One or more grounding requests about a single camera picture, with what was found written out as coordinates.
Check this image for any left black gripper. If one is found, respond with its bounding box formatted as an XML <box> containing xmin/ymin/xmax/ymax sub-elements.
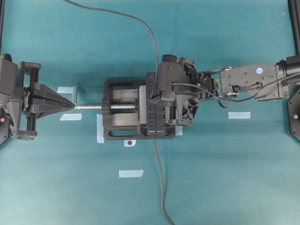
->
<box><xmin>7</xmin><ymin>61</ymin><xmax>75</xmax><ymax>141</ymax></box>

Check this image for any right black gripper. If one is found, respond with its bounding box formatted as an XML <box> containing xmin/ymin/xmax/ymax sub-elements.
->
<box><xmin>148</xmin><ymin>57</ymin><xmax>219</xmax><ymax>126</ymax></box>

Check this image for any silver vise crank handle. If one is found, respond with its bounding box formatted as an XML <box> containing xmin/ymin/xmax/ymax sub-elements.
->
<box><xmin>72</xmin><ymin>86</ymin><xmax>104</xmax><ymax>111</ymax></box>

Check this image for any black USB cable with plug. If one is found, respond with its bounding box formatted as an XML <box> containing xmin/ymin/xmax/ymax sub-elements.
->
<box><xmin>64</xmin><ymin>0</ymin><xmax>158</xmax><ymax>99</ymax></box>

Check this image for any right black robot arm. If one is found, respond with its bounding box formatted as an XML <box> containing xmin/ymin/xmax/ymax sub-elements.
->
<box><xmin>147</xmin><ymin>55</ymin><xmax>300</xmax><ymax>127</ymax></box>

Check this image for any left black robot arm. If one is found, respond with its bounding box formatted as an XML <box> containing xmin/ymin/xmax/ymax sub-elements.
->
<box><xmin>0</xmin><ymin>54</ymin><xmax>75</xmax><ymax>143</ymax></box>

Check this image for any black multiport USB hub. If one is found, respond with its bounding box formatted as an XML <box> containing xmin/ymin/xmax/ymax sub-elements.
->
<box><xmin>146</xmin><ymin>72</ymin><xmax>166</xmax><ymax>136</ymax></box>

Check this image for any blue tape vise right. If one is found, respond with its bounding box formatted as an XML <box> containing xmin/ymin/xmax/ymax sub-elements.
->
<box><xmin>175</xmin><ymin>126</ymin><xmax>183</xmax><ymax>136</ymax></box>

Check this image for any blue tape vise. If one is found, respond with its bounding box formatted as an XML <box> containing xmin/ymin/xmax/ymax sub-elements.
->
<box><xmin>97</xmin><ymin>114</ymin><xmax>105</xmax><ymax>144</ymax></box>
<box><xmin>175</xmin><ymin>126</ymin><xmax>183</xmax><ymax>136</ymax></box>

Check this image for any blue tape left lower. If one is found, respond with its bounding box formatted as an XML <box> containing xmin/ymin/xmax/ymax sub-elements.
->
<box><xmin>60</xmin><ymin>113</ymin><xmax>82</xmax><ymax>121</ymax></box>

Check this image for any black bench vise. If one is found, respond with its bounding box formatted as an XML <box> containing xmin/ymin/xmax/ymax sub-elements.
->
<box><xmin>101</xmin><ymin>77</ymin><xmax>175</xmax><ymax>140</ymax></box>

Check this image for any small tape with black dot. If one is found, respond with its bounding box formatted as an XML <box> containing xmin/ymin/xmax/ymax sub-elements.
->
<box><xmin>124</xmin><ymin>140</ymin><xmax>136</xmax><ymax>147</ymax></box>

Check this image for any blue tape vise left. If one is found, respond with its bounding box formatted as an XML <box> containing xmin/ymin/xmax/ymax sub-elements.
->
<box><xmin>97</xmin><ymin>114</ymin><xmax>105</xmax><ymax>144</ymax></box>

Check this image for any blue tape right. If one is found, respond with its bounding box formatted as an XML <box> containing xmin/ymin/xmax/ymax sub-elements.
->
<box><xmin>228</xmin><ymin>112</ymin><xmax>251</xmax><ymax>120</ymax></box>

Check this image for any blue tape bottom centre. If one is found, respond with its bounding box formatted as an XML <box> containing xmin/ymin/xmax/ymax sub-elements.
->
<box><xmin>119</xmin><ymin>170</ymin><xmax>144</xmax><ymax>178</ymax></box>

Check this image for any blue tape under handle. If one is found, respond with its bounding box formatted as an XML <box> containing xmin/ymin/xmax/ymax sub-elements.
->
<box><xmin>57</xmin><ymin>87</ymin><xmax>74</xmax><ymax>94</ymax></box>

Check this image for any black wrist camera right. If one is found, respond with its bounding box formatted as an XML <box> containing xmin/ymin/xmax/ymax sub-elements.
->
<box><xmin>155</xmin><ymin>54</ymin><xmax>189</xmax><ymax>102</ymax></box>

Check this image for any thin black camera cable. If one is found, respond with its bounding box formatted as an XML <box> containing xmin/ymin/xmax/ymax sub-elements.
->
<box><xmin>172</xmin><ymin>81</ymin><xmax>263</xmax><ymax>102</ymax></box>

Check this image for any grey hub power cable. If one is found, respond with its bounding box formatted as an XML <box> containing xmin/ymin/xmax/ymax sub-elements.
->
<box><xmin>151</xmin><ymin>135</ymin><xmax>174</xmax><ymax>225</ymax></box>

